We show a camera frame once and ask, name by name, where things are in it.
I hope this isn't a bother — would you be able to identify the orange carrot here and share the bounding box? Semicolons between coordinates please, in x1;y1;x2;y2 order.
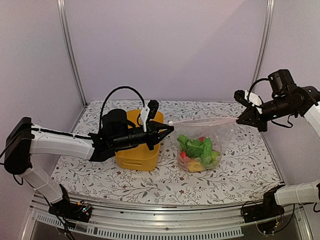
176;134;203;158

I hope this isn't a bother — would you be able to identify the right aluminium frame post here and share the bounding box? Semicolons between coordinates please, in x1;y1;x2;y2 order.
252;0;275;83

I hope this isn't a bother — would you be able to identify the green cucumber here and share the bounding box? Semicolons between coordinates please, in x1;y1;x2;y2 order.
200;137;213;165

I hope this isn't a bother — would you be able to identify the left aluminium frame post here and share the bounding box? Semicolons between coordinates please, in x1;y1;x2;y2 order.
56;0;88;107

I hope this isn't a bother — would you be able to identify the front aluminium rail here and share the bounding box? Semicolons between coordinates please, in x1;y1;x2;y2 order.
21;192;312;240

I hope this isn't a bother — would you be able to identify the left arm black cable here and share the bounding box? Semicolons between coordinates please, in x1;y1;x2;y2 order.
98;85;146;128

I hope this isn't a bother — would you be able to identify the yellow lemon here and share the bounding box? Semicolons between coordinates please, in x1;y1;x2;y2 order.
187;161;204;172

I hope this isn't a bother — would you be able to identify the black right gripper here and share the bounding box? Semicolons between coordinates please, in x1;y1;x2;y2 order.
236;94;297;132

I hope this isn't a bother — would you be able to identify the aluminium frame post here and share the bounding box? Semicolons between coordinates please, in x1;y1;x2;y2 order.
56;0;88;107
252;0;275;83

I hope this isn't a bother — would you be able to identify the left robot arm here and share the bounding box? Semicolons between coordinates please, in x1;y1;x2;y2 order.
1;107;174;217

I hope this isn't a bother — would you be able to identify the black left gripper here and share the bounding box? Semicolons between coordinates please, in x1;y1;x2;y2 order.
112;121;174;150

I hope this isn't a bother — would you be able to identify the green apple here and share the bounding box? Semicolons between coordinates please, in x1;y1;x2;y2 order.
211;151;220;162

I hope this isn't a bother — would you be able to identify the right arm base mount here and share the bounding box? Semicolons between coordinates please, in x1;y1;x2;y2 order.
240;185;285;235

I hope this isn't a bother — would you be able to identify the yellow plastic basket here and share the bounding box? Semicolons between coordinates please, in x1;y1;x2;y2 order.
114;109;164;172

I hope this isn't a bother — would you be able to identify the clear zip top bag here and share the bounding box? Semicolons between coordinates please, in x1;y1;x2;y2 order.
168;117;238;173

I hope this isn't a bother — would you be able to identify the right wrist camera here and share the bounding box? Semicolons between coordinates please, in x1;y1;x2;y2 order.
233;90;263;108

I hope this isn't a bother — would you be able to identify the floral table mat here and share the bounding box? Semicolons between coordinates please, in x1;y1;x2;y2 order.
49;99;282;206

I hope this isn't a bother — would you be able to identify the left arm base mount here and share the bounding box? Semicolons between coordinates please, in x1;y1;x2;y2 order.
48;184;93;223

